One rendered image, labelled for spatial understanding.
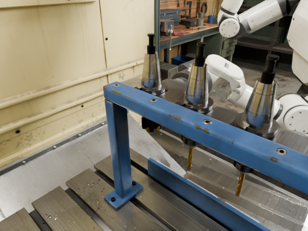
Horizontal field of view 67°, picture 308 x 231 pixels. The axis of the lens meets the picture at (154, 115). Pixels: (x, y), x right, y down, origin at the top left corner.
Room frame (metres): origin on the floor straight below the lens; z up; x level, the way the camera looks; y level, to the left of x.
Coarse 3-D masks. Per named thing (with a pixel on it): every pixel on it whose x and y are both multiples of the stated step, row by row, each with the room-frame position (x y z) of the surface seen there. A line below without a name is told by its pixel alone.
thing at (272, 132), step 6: (240, 114) 0.33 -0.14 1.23; (240, 120) 0.31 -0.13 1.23; (240, 126) 0.29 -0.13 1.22; (246, 126) 0.29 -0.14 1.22; (276, 126) 0.29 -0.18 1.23; (252, 132) 0.29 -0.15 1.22; (258, 132) 0.28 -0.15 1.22; (264, 132) 0.28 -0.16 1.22; (270, 132) 0.28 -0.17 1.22; (276, 132) 0.28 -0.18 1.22; (270, 138) 0.28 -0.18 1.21
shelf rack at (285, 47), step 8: (240, 8) 4.47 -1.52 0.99; (248, 8) 4.47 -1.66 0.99; (288, 16) 4.27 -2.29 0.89; (240, 40) 4.48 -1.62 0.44; (248, 40) 4.48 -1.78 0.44; (256, 40) 4.48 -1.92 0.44; (264, 40) 4.47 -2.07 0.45; (272, 40) 3.91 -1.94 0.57; (280, 40) 4.28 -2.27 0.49; (256, 48) 4.05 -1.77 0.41; (264, 48) 3.96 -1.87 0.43; (272, 48) 3.88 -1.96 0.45; (280, 48) 3.89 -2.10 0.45; (288, 48) 3.90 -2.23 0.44
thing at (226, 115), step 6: (216, 108) 0.37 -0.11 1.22; (222, 108) 0.37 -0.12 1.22; (228, 108) 0.37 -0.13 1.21; (204, 114) 0.35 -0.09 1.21; (210, 114) 0.34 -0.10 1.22; (216, 114) 0.34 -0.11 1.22; (222, 114) 0.34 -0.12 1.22; (228, 114) 0.34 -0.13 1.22; (234, 114) 0.34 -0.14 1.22; (222, 120) 0.33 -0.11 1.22; (228, 120) 0.33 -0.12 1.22; (234, 120) 0.33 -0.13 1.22
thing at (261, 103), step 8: (256, 88) 0.30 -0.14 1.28; (264, 88) 0.29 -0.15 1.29; (272, 88) 0.29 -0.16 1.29; (256, 96) 0.30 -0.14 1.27; (264, 96) 0.29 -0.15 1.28; (272, 96) 0.29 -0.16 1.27; (248, 104) 0.30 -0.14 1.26; (256, 104) 0.29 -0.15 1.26; (264, 104) 0.29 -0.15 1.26; (272, 104) 0.29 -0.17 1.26; (248, 112) 0.30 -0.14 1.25; (256, 112) 0.29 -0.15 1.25; (264, 112) 0.29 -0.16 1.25; (272, 112) 0.29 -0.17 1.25; (248, 120) 0.29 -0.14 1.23; (256, 120) 0.29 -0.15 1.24; (264, 120) 0.29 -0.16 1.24; (272, 120) 0.29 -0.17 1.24; (256, 128) 0.29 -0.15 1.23; (264, 128) 0.28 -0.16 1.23
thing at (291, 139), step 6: (282, 132) 0.29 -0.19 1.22; (288, 132) 0.29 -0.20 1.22; (294, 132) 0.29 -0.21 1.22; (300, 132) 0.29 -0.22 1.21; (276, 138) 0.27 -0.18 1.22; (282, 138) 0.27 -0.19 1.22; (288, 138) 0.27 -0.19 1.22; (294, 138) 0.27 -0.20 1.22; (300, 138) 0.27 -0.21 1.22; (306, 138) 0.27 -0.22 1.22; (282, 144) 0.26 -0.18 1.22; (288, 144) 0.26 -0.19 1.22; (294, 144) 0.26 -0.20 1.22; (300, 144) 0.26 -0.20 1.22; (306, 144) 0.26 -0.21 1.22; (300, 150) 0.25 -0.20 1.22; (306, 150) 0.25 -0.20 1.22
